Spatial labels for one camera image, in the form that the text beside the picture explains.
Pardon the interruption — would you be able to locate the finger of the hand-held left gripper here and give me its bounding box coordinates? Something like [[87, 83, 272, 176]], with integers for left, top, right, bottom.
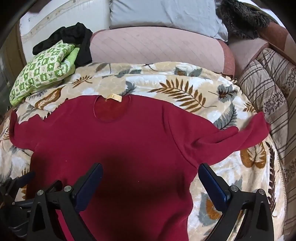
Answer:
[[2, 171, 35, 202]]

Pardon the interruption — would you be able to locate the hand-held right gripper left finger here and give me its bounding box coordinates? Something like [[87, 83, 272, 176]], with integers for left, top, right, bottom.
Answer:
[[27, 163, 103, 241]]

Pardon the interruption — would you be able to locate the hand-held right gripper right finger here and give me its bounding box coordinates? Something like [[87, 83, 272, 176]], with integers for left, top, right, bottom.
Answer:
[[198, 163, 275, 241]]

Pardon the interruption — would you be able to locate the red sweater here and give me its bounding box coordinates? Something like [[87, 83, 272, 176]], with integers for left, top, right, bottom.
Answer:
[[10, 95, 270, 241]]

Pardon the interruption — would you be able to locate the leaf print blanket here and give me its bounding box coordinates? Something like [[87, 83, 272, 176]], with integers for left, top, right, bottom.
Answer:
[[0, 61, 287, 241]]

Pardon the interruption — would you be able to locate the striped brown quilt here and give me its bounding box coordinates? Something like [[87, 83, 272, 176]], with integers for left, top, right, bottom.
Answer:
[[238, 47, 296, 238]]

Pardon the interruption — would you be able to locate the green patterned pillow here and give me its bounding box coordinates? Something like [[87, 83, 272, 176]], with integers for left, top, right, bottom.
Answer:
[[9, 40, 80, 106]]

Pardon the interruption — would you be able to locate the wooden furniture panel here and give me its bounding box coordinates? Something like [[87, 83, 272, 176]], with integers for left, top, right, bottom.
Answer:
[[0, 23, 25, 98]]

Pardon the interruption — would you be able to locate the pink quilted cushion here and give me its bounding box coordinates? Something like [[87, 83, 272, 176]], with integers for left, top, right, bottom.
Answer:
[[89, 28, 236, 78]]

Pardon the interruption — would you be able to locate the black garment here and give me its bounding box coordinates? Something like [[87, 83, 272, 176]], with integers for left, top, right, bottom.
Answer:
[[32, 22, 93, 66]]

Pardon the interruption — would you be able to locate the brown pink cushion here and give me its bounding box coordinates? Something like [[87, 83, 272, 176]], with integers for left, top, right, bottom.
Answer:
[[228, 21, 296, 77]]

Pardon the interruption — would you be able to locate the white bed headboard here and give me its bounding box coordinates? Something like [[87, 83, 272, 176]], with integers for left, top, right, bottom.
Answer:
[[19, 0, 111, 56]]

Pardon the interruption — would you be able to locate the dark fur garment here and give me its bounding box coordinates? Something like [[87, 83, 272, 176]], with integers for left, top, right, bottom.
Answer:
[[218, 0, 278, 39]]

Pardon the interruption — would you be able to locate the grey pillow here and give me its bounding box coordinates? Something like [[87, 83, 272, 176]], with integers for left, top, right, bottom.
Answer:
[[109, 0, 229, 42]]

